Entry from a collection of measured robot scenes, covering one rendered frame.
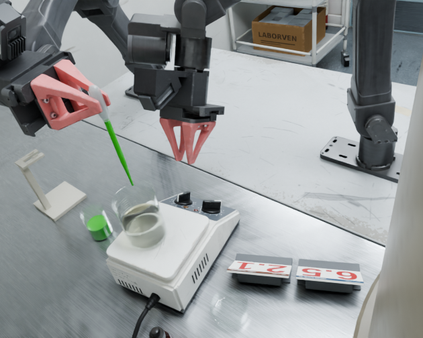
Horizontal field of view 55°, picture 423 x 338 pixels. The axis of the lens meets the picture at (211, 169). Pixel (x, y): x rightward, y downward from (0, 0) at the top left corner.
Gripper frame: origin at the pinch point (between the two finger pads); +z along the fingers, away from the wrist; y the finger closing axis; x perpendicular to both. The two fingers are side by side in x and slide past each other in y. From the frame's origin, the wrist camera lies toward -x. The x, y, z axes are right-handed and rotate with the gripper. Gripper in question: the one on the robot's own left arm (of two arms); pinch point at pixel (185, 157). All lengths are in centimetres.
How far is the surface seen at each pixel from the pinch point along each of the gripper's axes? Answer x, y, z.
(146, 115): 23.9, -32.2, -1.5
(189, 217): -5.6, 5.9, 7.6
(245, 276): -3.3, 15.6, 14.8
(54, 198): -5.0, -29.4, 13.9
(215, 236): -3.0, 9.5, 10.4
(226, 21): 194, -124, -45
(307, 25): 202, -67, -45
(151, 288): -13.2, 5.9, 16.4
